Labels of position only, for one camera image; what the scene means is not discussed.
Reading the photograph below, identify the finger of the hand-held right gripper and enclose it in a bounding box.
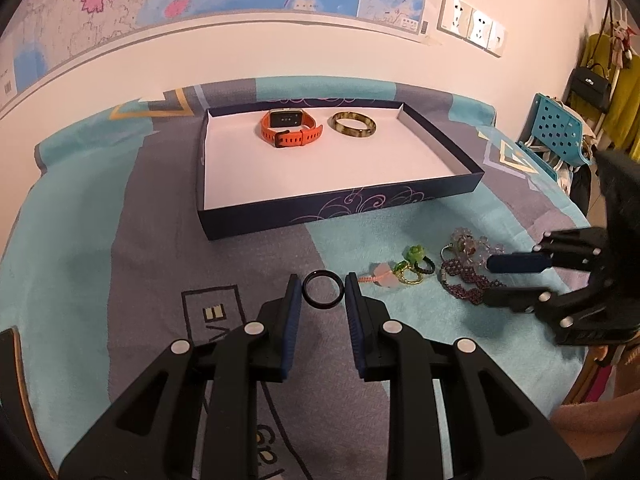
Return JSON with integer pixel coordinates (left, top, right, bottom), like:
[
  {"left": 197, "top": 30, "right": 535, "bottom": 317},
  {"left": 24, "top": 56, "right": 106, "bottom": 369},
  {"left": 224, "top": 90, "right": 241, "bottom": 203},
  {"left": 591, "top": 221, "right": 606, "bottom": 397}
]
[
  {"left": 482, "top": 280, "right": 608, "bottom": 329},
  {"left": 486, "top": 227, "right": 608, "bottom": 275}
]

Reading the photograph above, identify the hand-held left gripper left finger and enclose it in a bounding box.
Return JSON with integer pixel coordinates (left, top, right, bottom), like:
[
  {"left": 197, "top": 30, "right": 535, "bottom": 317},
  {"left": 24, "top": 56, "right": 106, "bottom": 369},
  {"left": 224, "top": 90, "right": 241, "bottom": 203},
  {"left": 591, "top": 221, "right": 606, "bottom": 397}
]
[{"left": 59, "top": 274, "right": 303, "bottom": 480}]

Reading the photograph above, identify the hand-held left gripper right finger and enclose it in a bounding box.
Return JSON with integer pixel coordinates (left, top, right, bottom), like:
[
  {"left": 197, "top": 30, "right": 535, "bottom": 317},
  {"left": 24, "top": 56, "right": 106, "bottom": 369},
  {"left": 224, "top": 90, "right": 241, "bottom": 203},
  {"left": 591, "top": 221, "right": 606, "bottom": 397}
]
[{"left": 344, "top": 272, "right": 586, "bottom": 480}]

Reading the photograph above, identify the black ring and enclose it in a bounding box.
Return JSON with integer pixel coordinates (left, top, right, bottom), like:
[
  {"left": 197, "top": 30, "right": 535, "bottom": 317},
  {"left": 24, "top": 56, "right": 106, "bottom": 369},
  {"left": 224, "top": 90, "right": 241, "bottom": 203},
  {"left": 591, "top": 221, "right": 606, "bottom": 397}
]
[{"left": 302, "top": 270, "right": 346, "bottom": 309}]

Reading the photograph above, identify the clear crystal bead bracelet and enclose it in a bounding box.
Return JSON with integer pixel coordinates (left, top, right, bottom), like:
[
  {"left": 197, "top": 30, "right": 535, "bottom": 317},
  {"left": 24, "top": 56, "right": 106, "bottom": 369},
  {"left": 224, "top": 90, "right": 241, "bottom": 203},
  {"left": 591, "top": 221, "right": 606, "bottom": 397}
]
[{"left": 447, "top": 227, "right": 506, "bottom": 268}]

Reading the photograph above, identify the purple beaded bracelet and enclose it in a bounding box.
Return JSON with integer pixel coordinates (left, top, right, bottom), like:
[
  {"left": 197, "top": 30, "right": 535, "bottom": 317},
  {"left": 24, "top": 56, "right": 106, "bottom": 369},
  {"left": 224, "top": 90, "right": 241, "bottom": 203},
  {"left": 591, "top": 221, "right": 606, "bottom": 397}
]
[{"left": 440, "top": 258, "right": 506, "bottom": 303}]

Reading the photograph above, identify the pink charm bracelet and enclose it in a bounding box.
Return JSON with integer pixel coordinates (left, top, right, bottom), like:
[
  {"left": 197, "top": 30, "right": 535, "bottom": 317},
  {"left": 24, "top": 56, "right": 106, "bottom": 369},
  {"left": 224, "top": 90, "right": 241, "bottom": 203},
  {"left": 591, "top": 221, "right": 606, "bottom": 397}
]
[{"left": 357, "top": 262, "right": 403, "bottom": 288}]

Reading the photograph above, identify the yellow green stone ring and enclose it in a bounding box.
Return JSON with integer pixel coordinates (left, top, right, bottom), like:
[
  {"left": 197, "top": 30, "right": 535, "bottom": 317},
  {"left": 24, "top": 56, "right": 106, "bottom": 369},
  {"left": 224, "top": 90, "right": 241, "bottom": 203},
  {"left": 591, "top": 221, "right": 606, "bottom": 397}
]
[{"left": 394, "top": 261, "right": 425, "bottom": 287}]

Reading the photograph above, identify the dark blue shallow box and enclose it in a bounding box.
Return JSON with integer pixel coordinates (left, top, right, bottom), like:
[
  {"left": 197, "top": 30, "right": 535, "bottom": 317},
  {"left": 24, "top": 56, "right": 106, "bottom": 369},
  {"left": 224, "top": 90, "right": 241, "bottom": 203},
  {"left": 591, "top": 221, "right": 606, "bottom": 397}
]
[{"left": 196, "top": 101, "right": 486, "bottom": 243}]

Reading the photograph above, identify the person's right forearm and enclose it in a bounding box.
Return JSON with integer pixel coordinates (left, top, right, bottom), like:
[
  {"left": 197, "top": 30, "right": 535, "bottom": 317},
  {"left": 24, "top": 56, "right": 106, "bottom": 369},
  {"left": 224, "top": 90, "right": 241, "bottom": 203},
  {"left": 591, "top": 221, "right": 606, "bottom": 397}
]
[{"left": 550, "top": 395, "right": 633, "bottom": 461}]

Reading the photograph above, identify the yellow hanging garment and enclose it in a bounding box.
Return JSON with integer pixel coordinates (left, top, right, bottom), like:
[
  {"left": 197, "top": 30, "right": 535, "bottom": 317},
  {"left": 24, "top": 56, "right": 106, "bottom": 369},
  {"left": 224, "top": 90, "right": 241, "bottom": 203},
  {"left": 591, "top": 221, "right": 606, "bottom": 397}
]
[{"left": 580, "top": 32, "right": 640, "bottom": 148}]

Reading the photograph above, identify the blue perforated chair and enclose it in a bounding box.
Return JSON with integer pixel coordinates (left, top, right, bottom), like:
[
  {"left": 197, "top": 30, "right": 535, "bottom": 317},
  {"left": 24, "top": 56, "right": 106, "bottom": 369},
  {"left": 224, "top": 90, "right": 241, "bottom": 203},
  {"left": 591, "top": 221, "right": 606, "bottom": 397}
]
[{"left": 517, "top": 92, "right": 593, "bottom": 181}]

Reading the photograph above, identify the black handbag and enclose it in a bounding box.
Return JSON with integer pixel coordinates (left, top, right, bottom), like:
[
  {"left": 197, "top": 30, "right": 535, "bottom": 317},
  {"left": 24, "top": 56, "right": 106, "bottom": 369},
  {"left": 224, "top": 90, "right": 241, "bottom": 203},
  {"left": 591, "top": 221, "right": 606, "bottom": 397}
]
[{"left": 565, "top": 62, "right": 613, "bottom": 113}]

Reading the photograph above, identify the tortoiseshell bangle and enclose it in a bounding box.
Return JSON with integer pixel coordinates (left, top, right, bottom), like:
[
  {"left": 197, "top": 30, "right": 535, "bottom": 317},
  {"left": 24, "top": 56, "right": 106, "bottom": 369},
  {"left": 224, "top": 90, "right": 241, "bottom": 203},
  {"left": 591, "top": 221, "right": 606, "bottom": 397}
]
[{"left": 328, "top": 111, "right": 377, "bottom": 138}]

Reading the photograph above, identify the white plush rabbit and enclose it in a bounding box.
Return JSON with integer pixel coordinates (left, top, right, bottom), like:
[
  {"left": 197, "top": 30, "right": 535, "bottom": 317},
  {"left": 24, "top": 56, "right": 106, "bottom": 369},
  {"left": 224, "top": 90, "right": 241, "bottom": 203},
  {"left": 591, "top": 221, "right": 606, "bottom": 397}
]
[{"left": 612, "top": 20, "right": 638, "bottom": 68}]

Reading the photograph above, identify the teal grey printed blanket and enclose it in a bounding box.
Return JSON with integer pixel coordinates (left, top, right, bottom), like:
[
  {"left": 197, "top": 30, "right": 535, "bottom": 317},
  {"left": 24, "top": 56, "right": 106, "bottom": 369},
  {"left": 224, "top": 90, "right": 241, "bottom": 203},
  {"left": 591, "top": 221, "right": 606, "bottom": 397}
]
[{"left": 0, "top": 76, "right": 593, "bottom": 480}]

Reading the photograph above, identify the orange smart watch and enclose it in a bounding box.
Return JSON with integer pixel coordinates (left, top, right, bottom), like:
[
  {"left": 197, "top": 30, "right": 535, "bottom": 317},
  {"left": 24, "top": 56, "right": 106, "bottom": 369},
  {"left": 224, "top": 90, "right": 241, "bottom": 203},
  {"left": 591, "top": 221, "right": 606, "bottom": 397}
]
[{"left": 261, "top": 108, "right": 323, "bottom": 148}]

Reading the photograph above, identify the green flower ring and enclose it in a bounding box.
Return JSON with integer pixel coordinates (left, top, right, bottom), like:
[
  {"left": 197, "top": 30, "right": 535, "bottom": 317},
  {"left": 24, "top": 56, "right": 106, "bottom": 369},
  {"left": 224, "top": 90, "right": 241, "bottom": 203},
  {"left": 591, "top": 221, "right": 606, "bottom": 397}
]
[{"left": 404, "top": 244, "right": 434, "bottom": 276}]

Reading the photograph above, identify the white wall socket plate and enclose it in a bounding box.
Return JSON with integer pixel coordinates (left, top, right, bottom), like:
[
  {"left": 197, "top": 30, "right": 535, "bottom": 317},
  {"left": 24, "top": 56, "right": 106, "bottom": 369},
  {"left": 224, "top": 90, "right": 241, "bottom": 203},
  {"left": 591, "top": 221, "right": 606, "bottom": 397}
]
[
  {"left": 487, "top": 20, "right": 507, "bottom": 56},
  {"left": 467, "top": 7, "right": 493, "bottom": 43},
  {"left": 437, "top": 0, "right": 473, "bottom": 36}
]

